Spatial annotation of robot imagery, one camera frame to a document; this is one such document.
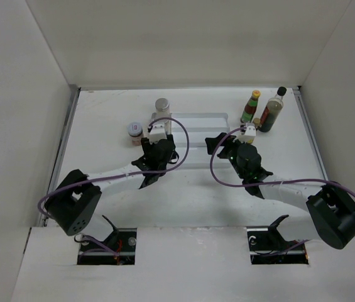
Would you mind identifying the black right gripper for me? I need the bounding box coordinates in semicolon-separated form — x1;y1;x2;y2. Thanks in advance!
205;132;249;179

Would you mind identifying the spice jar white red lid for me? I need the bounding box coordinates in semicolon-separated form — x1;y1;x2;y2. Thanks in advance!
128;122;143;146

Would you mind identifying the small bottle blue label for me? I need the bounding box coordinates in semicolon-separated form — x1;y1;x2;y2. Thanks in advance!
155;98;170;119

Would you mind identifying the red sauce bottle yellow cap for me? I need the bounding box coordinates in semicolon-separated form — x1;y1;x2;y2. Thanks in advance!
240;90;261;124

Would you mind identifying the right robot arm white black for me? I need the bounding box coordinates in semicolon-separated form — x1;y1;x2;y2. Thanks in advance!
205;133;355;250

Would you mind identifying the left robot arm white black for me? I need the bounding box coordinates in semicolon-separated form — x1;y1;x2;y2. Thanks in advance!
44;135;178;251

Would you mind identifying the white divided organizer tray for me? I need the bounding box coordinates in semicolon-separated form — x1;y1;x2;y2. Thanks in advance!
171;113;231;170

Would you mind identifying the dark soy sauce bottle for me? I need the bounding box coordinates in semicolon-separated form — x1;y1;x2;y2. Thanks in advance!
258;86;287;133

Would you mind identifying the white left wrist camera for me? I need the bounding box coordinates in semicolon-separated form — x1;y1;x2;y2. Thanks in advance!
148;123;167;144

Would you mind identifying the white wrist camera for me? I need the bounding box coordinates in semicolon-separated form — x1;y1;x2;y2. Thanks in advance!
238;123;256;144
148;123;167;144

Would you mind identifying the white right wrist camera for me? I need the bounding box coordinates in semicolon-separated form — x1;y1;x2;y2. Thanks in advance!
238;123;256;144

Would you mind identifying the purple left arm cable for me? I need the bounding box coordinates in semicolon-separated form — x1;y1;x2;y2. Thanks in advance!
36;117;190;264

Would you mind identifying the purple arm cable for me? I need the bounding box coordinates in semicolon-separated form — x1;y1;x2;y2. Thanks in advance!
209;125;355;252
36;117;190;264

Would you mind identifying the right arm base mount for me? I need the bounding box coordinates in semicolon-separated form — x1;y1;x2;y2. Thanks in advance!
247;215;309;265

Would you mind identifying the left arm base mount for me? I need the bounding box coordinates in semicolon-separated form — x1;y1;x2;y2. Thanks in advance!
74;215;138;266

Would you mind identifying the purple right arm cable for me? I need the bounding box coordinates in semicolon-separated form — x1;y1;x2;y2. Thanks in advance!
209;125;355;252

